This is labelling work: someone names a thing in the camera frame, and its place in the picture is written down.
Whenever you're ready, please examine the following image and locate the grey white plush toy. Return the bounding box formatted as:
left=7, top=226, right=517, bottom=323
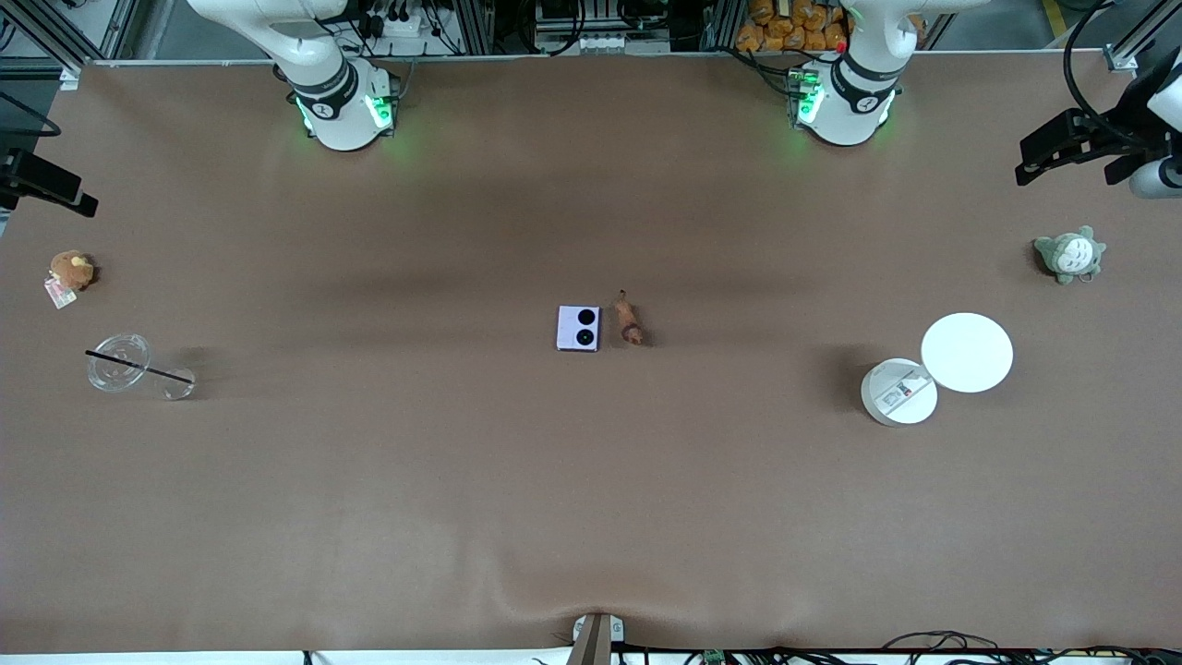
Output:
left=1032, top=225, right=1107, bottom=285

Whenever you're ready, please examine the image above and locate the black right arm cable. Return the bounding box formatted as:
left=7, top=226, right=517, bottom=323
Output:
left=0, top=92, right=62, bottom=138

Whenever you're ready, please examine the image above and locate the white round lid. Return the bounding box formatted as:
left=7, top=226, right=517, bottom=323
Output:
left=921, top=312, right=1015, bottom=394

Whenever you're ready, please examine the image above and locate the clear plastic cup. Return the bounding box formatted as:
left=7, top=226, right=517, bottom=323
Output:
left=86, top=332, right=197, bottom=401

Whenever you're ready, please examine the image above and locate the white network switch box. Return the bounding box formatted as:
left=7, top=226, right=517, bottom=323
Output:
left=534, top=32, right=672, bottom=54

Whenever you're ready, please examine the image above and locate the white power strip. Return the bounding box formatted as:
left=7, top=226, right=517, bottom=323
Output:
left=356, top=7, right=444, bottom=40

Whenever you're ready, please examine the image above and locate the black drinking straw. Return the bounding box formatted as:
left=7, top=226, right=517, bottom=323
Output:
left=85, top=349, right=193, bottom=383

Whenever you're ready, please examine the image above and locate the brown lion statue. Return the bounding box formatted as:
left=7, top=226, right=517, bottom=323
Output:
left=616, top=289, right=646, bottom=347

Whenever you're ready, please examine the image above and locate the lilac flip phone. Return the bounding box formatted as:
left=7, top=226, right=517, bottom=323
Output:
left=556, top=305, right=602, bottom=353

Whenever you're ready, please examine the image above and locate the black floor cable bundle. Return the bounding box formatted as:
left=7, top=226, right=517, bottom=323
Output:
left=882, top=631, right=1182, bottom=665

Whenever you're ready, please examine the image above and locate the brown plush toy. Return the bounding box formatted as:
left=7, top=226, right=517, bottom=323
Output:
left=49, top=250, right=95, bottom=293

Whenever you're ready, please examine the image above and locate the white round box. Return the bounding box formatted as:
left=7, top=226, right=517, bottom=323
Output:
left=861, top=357, right=939, bottom=428

